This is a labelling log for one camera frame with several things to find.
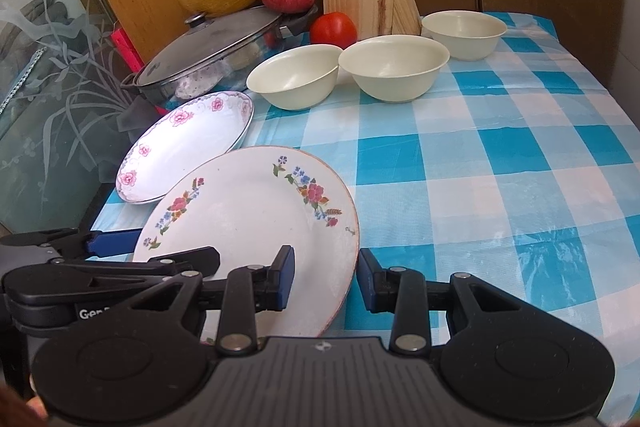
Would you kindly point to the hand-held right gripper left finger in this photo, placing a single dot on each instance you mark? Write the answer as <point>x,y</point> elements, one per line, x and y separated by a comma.
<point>286,278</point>

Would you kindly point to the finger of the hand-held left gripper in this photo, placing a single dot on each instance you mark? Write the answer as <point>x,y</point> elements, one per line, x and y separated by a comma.
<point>192,258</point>
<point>115,241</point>

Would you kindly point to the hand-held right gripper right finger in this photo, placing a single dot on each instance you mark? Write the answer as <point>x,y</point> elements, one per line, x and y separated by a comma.
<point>367,283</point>

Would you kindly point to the large floral white plate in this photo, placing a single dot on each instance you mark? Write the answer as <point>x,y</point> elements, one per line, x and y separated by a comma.
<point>250,212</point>

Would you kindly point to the cream bowl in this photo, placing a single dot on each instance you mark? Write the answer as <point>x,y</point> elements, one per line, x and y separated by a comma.
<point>395,67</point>
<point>292,77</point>
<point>465,34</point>

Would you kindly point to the pink rose rimmed plate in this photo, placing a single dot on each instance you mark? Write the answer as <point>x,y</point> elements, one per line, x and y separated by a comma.
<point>185,147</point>

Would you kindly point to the etched frosted glass panel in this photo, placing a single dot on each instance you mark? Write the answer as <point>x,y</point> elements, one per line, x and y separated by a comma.
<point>45,107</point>

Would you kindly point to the blue white checked tablecloth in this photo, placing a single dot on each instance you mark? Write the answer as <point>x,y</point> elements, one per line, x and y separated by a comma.
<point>475,157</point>

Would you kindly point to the steel cooking pot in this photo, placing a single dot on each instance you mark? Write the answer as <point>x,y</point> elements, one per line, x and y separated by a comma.
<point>200,83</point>

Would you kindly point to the red plastic object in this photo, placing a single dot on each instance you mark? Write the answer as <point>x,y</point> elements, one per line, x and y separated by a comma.
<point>125,49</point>

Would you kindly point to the glass pot lid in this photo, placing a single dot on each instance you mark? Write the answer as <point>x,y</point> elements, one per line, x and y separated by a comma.
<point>210,47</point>

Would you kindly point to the red tomato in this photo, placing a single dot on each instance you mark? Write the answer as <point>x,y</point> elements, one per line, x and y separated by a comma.
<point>332,31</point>

